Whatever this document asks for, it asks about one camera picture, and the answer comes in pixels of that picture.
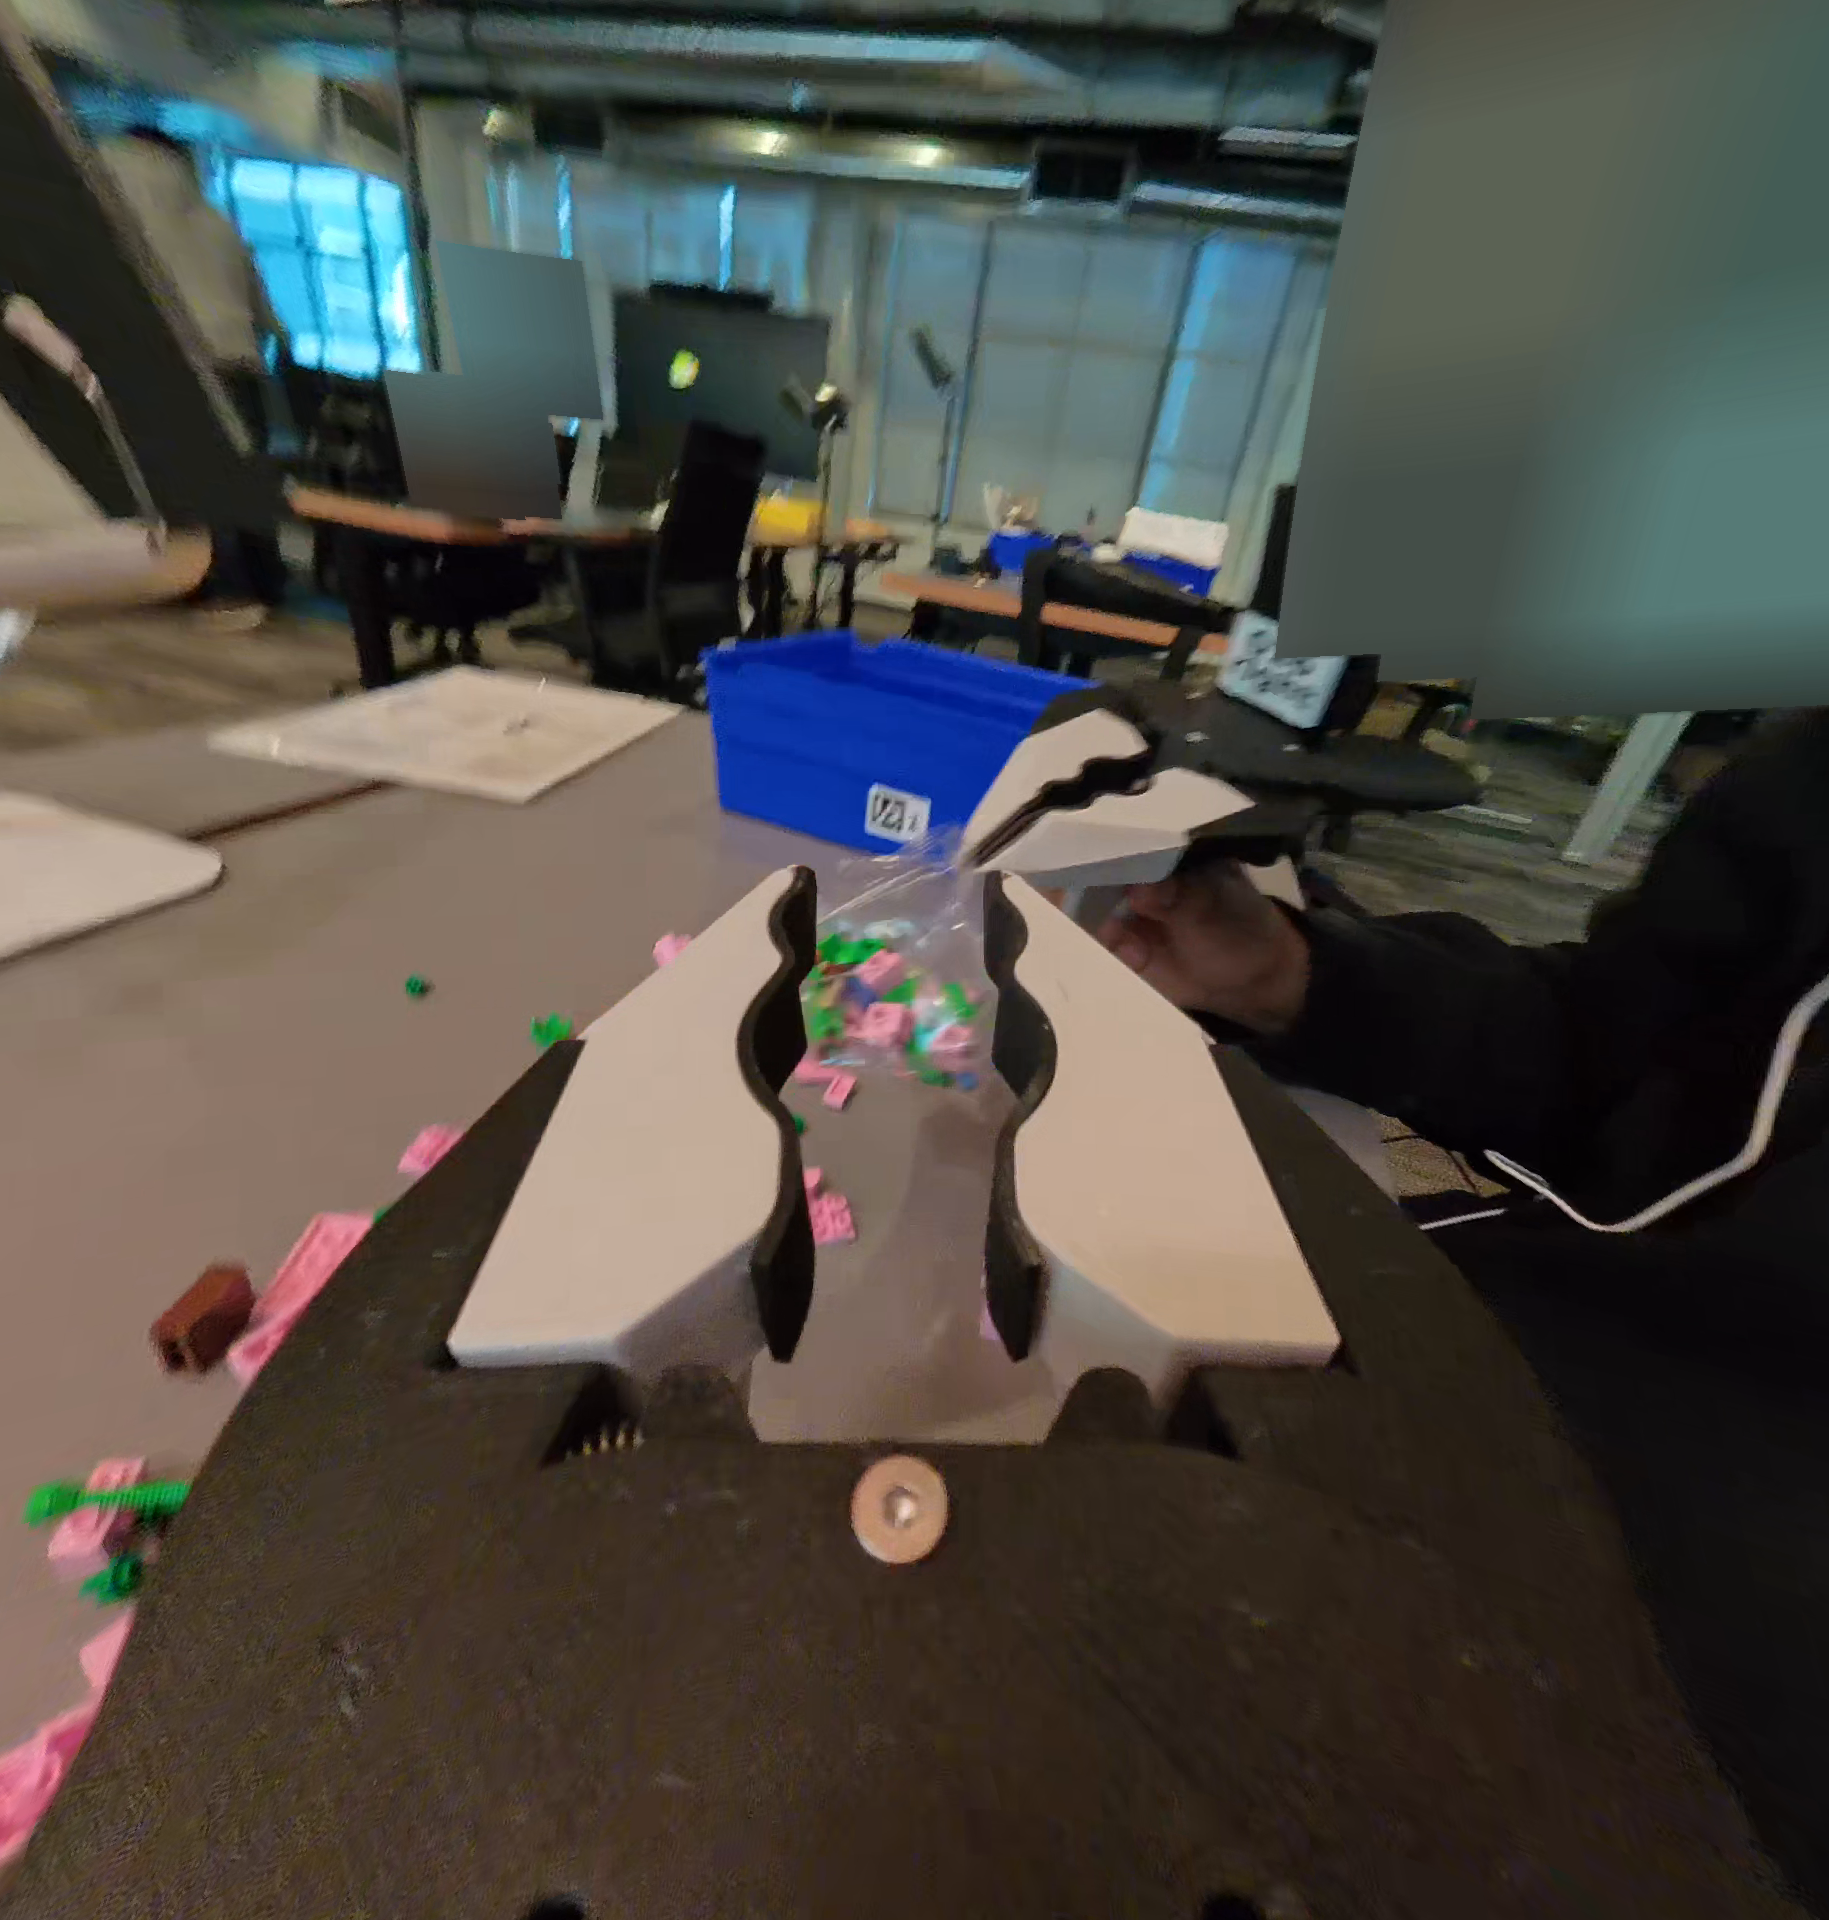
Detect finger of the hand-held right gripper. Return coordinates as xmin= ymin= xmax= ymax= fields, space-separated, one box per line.
xmin=958 ymin=708 xmax=1156 ymax=862
xmin=984 ymin=769 xmax=1261 ymax=889

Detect black computer monitor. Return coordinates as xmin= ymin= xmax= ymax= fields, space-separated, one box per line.
xmin=613 ymin=291 xmax=835 ymax=454

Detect person's right forearm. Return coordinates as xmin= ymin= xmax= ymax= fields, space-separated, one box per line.
xmin=1273 ymin=840 xmax=1829 ymax=1200

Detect green ribbed rod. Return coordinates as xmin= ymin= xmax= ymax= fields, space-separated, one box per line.
xmin=27 ymin=1477 xmax=193 ymax=1525

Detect white board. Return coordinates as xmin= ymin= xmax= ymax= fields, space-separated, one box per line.
xmin=0 ymin=526 xmax=225 ymax=979

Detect pile of small toy bricks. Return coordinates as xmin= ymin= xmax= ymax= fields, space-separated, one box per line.
xmin=0 ymin=931 xmax=862 ymax=1885

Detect blue storage bin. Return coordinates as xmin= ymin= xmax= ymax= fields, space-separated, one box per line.
xmin=700 ymin=631 xmax=1109 ymax=858
xmin=989 ymin=509 xmax=1228 ymax=598

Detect printed instruction sheet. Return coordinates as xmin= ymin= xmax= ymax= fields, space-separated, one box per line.
xmin=209 ymin=664 xmax=685 ymax=804

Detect clear bag of bricks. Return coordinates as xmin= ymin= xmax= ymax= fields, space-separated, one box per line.
xmin=801 ymin=825 xmax=1006 ymax=1088

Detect person's black clothed body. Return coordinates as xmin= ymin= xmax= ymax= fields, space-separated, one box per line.
xmin=1424 ymin=719 xmax=1829 ymax=1920

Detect brown square brick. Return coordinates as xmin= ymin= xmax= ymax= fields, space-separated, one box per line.
xmin=148 ymin=1264 xmax=256 ymax=1374

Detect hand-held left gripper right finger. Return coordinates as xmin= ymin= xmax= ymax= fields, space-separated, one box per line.
xmin=981 ymin=872 xmax=1343 ymax=1372

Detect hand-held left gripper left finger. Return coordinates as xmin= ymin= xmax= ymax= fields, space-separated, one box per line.
xmin=446 ymin=866 xmax=819 ymax=1372

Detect wooden office desk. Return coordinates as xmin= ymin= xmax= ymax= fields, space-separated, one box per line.
xmin=287 ymin=487 xmax=903 ymax=692

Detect white cable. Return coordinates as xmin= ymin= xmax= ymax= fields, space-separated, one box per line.
xmin=1483 ymin=931 xmax=1829 ymax=1235

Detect person's right hand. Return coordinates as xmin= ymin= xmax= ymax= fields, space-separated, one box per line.
xmin=1101 ymin=862 xmax=1314 ymax=1039

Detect silver air ducts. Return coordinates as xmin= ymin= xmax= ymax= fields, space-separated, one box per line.
xmin=404 ymin=0 xmax=1380 ymax=227

